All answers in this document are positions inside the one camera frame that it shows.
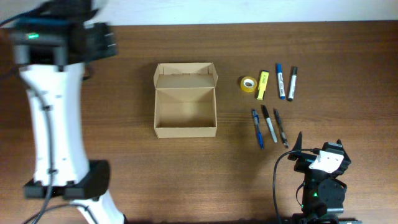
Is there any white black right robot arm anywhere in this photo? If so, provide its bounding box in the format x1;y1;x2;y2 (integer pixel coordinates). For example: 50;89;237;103
288;133;361;224

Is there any yellow tape roll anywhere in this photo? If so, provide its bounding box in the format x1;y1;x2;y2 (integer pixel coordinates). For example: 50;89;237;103
240;76;257;93

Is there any yellow highlighter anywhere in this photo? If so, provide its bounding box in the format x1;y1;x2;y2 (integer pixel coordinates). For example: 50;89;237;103
257;70;269;100

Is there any dark mechanical pencil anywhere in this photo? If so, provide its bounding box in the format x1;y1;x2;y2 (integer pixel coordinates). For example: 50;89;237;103
274;108;289;148

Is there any brown cardboard box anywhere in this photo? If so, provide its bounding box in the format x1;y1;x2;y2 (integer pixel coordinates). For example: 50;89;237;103
154;62;218;139

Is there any black whiteboard marker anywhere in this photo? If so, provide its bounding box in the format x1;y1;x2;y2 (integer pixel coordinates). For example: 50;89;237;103
287;67;298;101

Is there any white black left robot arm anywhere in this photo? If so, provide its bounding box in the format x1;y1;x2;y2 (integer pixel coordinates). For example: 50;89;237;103
10;0;127;223

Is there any blue ballpoint pen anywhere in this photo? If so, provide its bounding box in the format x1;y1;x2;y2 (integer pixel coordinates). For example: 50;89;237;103
252;109;264;150

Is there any blue whiteboard marker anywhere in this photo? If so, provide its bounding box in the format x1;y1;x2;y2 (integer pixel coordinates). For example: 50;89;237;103
275;63;285;100

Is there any black grey permanent marker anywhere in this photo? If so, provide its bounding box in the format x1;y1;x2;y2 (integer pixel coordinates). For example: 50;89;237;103
261;105;277;142

